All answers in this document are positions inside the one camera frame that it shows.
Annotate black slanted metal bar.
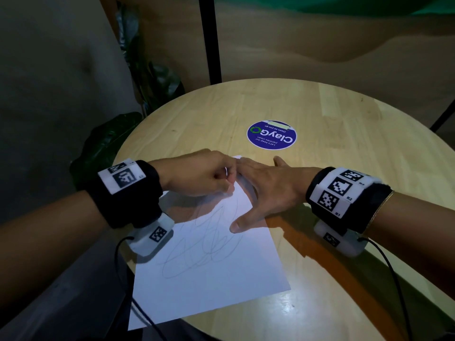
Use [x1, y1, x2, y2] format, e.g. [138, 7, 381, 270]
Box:
[429, 99, 455, 134]

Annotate person's left hand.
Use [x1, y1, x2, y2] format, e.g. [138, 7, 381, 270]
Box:
[149, 149, 237, 197]

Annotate person's right forearm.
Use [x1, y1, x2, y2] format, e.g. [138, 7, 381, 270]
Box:
[366, 190, 455, 299]

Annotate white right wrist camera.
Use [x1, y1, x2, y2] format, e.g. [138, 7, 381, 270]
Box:
[313, 219, 369, 259]

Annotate round blue sticker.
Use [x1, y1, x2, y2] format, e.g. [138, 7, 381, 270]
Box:
[246, 119, 298, 151]

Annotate white paper sheet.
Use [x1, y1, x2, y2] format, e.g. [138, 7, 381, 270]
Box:
[127, 155, 291, 332]

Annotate black wristband with markers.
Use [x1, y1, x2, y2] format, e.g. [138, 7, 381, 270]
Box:
[305, 166, 394, 235]
[85, 159, 164, 230]

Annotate black camera cable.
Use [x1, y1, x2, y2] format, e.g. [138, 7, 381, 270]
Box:
[113, 236, 168, 341]
[357, 237, 415, 341]

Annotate black left wristband with markers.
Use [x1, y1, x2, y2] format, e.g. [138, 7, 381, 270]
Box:
[85, 159, 164, 230]

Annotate black vertical pole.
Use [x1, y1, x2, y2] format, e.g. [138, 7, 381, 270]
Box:
[198, 0, 223, 86]

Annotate person's left forearm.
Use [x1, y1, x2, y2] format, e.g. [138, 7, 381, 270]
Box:
[0, 189, 107, 309]

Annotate person's right hand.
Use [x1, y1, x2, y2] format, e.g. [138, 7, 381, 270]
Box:
[229, 156, 322, 234]

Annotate round wooden table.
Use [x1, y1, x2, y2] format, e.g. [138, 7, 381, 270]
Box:
[113, 78, 455, 341]

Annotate thin gold bracelet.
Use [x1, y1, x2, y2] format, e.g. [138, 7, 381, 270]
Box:
[366, 190, 395, 233]

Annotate black right camera cable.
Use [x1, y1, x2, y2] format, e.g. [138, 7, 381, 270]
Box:
[357, 237, 415, 341]

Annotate wooden panel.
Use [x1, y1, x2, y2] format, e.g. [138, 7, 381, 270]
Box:
[98, 0, 455, 128]

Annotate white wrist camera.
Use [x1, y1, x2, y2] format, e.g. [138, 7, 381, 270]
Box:
[313, 219, 369, 259]
[126, 213, 175, 257]

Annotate black right wristband with markers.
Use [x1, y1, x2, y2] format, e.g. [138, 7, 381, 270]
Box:
[305, 166, 394, 235]

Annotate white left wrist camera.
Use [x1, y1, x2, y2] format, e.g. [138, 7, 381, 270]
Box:
[126, 213, 175, 257]

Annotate black left camera cable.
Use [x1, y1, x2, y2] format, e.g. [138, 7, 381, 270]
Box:
[113, 236, 168, 341]

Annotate dark green leafy plant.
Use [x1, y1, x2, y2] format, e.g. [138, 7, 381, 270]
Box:
[69, 1, 185, 190]

